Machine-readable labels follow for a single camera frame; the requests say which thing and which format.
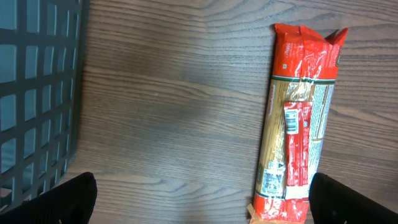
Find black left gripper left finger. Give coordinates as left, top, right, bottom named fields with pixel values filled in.
left=1, top=172, right=98, bottom=224

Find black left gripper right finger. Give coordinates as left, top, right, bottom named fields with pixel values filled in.
left=309, top=172, right=397, bottom=224

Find red sachet stick packet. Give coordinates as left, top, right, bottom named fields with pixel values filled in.
left=284, top=101, right=312, bottom=199

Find grey plastic mesh basket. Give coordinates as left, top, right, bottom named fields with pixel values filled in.
left=1, top=0, right=90, bottom=213

